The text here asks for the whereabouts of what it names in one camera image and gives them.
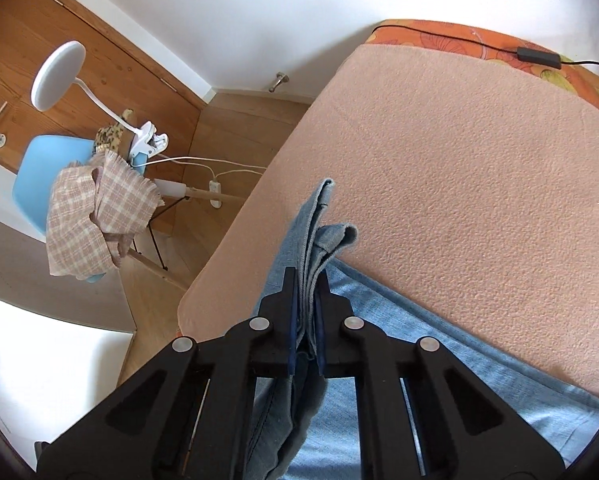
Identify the orange floral bedsheet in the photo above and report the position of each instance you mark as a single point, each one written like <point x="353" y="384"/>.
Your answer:
<point x="459" y="40"/>

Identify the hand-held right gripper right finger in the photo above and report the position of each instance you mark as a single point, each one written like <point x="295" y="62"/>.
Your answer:
<point x="334" y="340"/>

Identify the light blue denim pants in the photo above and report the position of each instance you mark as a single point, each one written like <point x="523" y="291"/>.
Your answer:
<point x="429" y="390"/>

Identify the white power strip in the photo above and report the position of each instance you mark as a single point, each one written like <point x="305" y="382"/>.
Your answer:
<point x="215" y="192"/>

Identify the leopard print cloth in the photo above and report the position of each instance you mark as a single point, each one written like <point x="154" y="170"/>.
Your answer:
<point x="107" y="137"/>

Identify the peach fleece blanket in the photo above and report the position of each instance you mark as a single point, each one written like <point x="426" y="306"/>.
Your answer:
<point x="454" y="185"/>

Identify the wooden door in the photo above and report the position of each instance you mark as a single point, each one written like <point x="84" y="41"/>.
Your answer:
<point x="104" y="60"/>

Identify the checked beige cloth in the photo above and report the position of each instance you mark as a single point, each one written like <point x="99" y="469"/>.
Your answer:
<point x="79" y="220"/>

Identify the light blue chair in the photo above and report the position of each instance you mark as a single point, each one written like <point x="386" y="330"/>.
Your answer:
<point x="39" y="180"/>

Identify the white clip lamp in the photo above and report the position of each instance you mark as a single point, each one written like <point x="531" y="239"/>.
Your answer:
<point x="59" y="75"/>

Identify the metal door stopper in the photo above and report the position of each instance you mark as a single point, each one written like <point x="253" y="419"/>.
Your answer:
<point x="278" y="81"/>

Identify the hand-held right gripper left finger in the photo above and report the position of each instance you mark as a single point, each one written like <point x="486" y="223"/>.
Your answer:
<point x="279" y="340"/>

